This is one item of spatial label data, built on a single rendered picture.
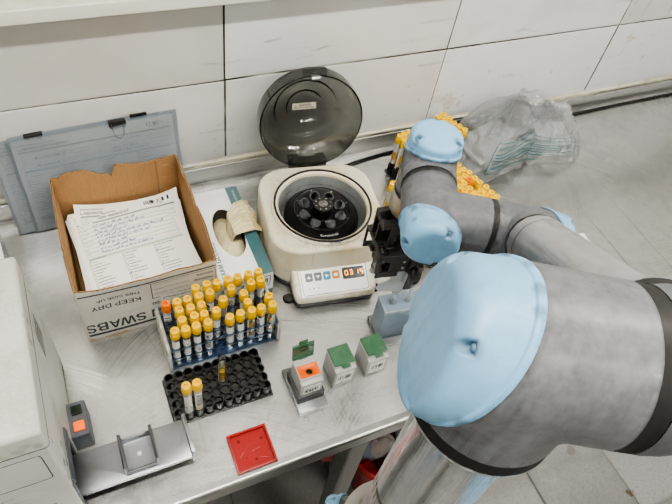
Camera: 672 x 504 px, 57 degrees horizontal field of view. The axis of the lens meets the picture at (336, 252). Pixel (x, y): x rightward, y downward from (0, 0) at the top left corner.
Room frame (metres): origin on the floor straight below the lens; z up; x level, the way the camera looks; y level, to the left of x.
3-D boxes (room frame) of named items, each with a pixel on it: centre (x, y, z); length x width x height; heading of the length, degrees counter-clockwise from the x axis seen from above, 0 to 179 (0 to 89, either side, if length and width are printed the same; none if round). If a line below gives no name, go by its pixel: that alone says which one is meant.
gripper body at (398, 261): (0.66, -0.09, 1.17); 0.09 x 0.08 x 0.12; 114
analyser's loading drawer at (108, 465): (0.32, 0.25, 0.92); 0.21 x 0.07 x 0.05; 122
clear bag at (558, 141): (1.35, -0.47, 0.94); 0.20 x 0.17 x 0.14; 105
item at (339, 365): (0.56, -0.05, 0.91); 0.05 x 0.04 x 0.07; 32
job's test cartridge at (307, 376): (0.51, 0.01, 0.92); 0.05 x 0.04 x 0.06; 33
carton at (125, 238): (0.70, 0.38, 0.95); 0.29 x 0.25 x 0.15; 32
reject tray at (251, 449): (0.39, 0.07, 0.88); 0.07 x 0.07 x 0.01; 32
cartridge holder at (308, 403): (0.51, 0.01, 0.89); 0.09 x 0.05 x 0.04; 33
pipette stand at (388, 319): (0.68, -0.15, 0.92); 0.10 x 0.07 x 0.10; 114
